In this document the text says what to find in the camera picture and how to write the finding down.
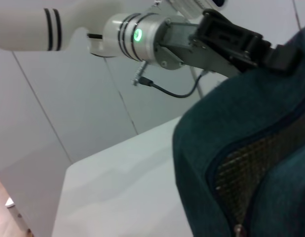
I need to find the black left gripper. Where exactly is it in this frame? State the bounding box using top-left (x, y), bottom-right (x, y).
top-left (156, 8), bottom-right (304, 80)

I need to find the teal insulated lunch bag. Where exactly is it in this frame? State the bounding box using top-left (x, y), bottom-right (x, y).
top-left (173, 24), bottom-right (305, 237)

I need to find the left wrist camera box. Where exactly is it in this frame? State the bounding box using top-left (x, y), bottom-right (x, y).
top-left (152, 0), bottom-right (229, 19)

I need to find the left arm cable with plug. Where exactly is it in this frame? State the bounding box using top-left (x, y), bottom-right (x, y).
top-left (130, 63), bottom-right (210, 99)

